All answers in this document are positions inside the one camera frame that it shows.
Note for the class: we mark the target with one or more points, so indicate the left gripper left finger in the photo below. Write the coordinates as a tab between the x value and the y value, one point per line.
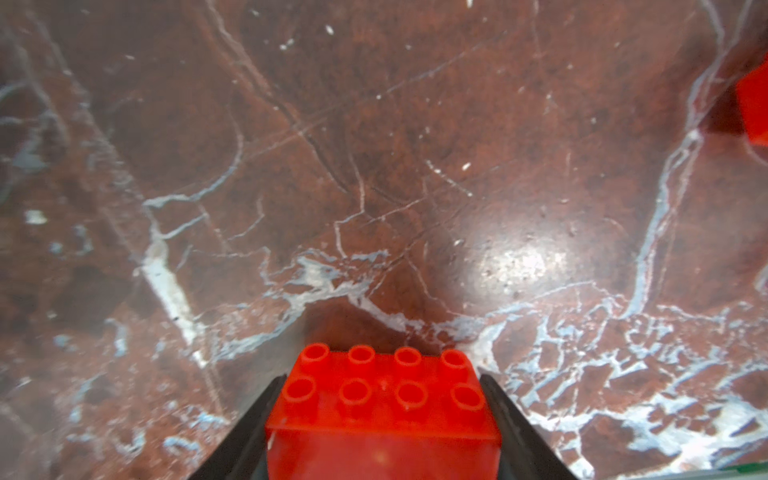
242	455

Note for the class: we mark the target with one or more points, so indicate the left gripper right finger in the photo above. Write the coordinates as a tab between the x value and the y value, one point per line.
524	453

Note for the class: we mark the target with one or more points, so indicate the red lego bottom brick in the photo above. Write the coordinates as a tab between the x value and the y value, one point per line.
360	414

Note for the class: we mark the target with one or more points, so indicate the red lego cluster bottom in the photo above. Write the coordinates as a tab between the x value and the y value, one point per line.
751	92

